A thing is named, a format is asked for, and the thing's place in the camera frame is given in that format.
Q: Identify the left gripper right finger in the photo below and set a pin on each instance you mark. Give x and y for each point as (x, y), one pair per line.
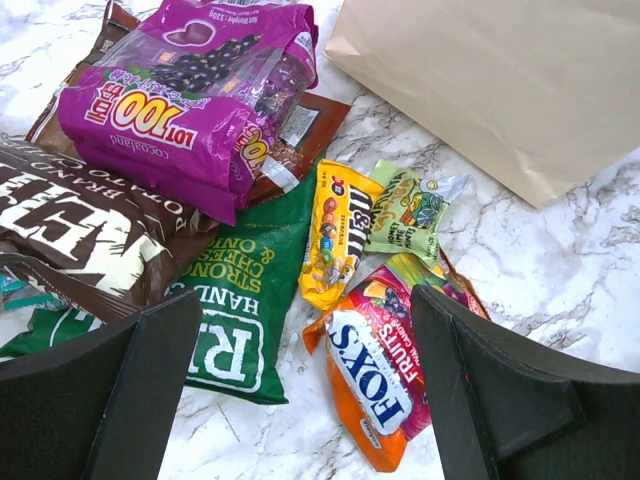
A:
(506, 407)

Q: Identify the purple candy bag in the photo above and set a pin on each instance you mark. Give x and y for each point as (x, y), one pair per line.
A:
(190, 103)

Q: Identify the white paper bag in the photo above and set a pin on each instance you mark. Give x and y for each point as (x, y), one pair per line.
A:
(541, 95)

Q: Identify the orange fruit candy bag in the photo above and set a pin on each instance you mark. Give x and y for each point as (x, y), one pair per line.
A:
(372, 357)

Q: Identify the teal snack packet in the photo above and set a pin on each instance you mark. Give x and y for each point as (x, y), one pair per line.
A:
(17, 294)

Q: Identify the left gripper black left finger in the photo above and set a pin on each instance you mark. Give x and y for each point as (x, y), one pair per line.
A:
(101, 405)

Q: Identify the light green mints packet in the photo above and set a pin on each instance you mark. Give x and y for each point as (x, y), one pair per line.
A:
(407, 215)

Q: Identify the yellow snack packet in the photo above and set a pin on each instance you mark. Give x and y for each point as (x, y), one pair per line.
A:
(341, 220)

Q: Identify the green chips bag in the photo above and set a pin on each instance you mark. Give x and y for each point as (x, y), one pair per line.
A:
(245, 279)

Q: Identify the brown snack packet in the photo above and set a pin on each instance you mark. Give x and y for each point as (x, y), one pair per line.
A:
(89, 237)

